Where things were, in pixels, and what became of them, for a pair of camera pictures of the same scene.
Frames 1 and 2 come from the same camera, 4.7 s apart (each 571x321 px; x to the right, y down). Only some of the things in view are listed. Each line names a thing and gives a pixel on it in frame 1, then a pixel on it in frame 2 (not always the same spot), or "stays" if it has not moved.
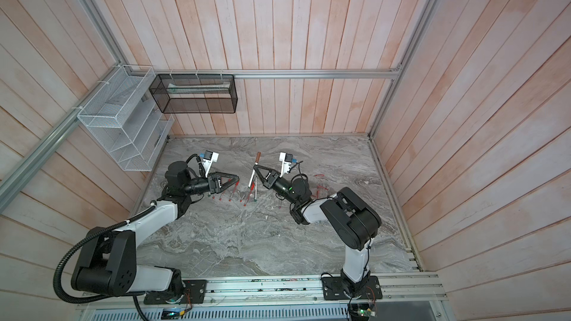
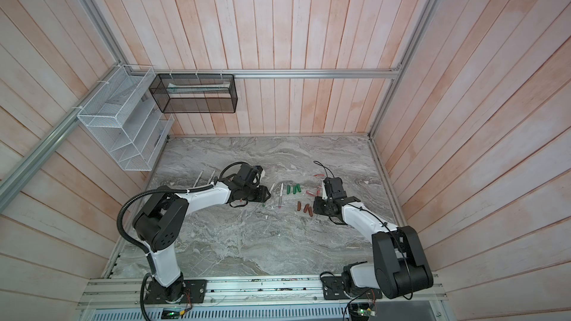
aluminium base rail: [403, 298] stays
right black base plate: [333, 289] stays
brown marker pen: [258, 155] -> [281, 196]
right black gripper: [269, 183] -> [317, 204]
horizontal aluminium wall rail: [135, 72] stays
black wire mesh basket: [195, 93] stays
